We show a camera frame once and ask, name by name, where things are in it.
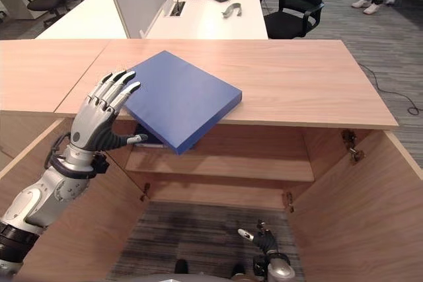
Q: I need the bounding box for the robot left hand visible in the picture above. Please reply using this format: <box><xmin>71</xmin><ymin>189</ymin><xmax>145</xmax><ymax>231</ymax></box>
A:
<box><xmin>67</xmin><ymin>69</ymin><xmax>149</xmax><ymax>156</ymax></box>

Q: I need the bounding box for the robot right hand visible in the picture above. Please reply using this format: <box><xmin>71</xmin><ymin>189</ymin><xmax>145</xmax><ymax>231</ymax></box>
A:
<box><xmin>237</xmin><ymin>219</ymin><xmax>282</xmax><ymax>257</ymax></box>

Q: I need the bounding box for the blue folder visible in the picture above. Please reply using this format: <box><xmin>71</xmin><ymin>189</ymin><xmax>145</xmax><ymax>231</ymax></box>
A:
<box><xmin>124</xmin><ymin>50</ymin><xmax>244</xmax><ymax>157</ymax></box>

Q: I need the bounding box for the neighbouring wooden cabinet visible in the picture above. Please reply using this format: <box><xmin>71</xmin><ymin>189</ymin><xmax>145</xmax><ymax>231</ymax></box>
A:
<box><xmin>0</xmin><ymin>40</ymin><xmax>112</xmax><ymax>170</ymax></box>

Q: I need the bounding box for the wooden cabinet right door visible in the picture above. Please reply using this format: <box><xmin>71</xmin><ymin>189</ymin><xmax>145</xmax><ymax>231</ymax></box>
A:
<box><xmin>286</xmin><ymin>129</ymin><xmax>423</xmax><ymax>282</ymax></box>

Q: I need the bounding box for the white office desk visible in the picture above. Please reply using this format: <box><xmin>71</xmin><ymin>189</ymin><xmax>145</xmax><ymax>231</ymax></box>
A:
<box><xmin>34</xmin><ymin>0</ymin><xmax>130</xmax><ymax>40</ymax></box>
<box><xmin>145</xmin><ymin>0</ymin><xmax>269</xmax><ymax>40</ymax></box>

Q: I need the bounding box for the wooden office cabinet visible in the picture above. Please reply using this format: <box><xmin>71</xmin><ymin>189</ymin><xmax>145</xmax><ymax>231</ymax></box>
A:
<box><xmin>54</xmin><ymin>39</ymin><xmax>400</xmax><ymax>212</ymax></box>

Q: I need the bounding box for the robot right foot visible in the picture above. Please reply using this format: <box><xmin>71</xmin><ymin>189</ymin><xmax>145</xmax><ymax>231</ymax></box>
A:
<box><xmin>231</xmin><ymin>263</ymin><xmax>247</xmax><ymax>279</ymax></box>

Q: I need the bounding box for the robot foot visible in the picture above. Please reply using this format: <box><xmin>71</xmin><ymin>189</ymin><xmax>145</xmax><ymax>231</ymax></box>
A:
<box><xmin>174</xmin><ymin>258</ymin><xmax>190</xmax><ymax>277</ymax></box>
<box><xmin>231</xmin><ymin>263</ymin><xmax>247</xmax><ymax>279</ymax></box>

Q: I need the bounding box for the metal door hinge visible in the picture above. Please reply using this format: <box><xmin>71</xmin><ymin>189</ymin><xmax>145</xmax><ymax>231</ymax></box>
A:
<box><xmin>284</xmin><ymin>191</ymin><xmax>295</xmax><ymax>213</ymax></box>
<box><xmin>342</xmin><ymin>129</ymin><xmax>366</xmax><ymax>164</ymax></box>

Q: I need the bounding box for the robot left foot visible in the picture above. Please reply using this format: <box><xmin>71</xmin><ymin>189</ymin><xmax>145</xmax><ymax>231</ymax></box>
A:
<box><xmin>174</xmin><ymin>258</ymin><xmax>190</xmax><ymax>277</ymax></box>

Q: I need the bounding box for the grey curved headband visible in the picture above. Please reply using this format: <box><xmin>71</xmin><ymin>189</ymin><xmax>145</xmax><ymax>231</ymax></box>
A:
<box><xmin>221</xmin><ymin>2</ymin><xmax>243</xmax><ymax>20</ymax></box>

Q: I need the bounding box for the desk cable outlet box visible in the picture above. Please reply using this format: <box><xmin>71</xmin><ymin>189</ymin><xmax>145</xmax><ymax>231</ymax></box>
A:
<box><xmin>169</xmin><ymin>0</ymin><xmax>187</xmax><ymax>18</ymax></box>

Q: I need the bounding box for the black floor cable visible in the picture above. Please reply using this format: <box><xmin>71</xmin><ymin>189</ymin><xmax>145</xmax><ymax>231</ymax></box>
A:
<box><xmin>358</xmin><ymin>62</ymin><xmax>420</xmax><ymax>116</ymax></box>

